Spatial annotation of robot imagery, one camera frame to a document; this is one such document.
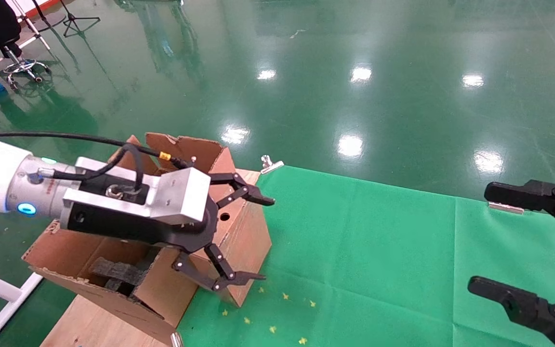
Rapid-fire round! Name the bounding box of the large brown cardboard carton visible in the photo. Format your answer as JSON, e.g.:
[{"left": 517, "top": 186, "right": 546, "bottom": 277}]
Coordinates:
[{"left": 22, "top": 133, "right": 272, "bottom": 346}]

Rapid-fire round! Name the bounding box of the black foam block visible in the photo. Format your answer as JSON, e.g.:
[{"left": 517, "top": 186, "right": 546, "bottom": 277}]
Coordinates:
[{"left": 90, "top": 258, "right": 145, "bottom": 295}]

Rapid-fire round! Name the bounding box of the black tripod stand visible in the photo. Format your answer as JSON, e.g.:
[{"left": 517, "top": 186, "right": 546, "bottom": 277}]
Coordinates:
[{"left": 60, "top": 0, "right": 101, "bottom": 38}]

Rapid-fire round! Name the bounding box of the black pole stand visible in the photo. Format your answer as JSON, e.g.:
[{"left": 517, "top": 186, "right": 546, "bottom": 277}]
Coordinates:
[{"left": 32, "top": 0, "right": 66, "bottom": 29}]

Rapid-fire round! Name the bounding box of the green cloth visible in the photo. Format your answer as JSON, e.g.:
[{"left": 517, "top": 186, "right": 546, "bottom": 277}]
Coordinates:
[{"left": 176, "top": 165, "right": 555, "bottom": 347}]

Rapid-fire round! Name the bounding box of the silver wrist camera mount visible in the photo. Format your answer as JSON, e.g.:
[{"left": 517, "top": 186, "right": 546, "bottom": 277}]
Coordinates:
[{"left": 63, "top": 157, "right": 211, "bottom": 226}]

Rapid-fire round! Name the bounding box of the black cable with yellow tag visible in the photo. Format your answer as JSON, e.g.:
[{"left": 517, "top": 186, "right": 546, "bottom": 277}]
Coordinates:
[{"left": 0, "top": 132, "right": 194, "bottom": 169}]

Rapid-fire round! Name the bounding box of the rolling stool base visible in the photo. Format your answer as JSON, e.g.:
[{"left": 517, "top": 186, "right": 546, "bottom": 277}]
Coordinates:
[{"left": 0, "top": 41, "right": 53, "bottom": 93}]

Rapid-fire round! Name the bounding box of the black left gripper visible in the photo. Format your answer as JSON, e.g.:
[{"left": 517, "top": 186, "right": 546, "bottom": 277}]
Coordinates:
[{"left": 60, "top": 172, "right": 276, "bottom": 293}]

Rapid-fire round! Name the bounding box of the black looped cable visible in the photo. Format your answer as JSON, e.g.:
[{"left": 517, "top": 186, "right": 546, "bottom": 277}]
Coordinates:
[{"left": 37, "top": 143, "right": 144, "bottom": 191}]

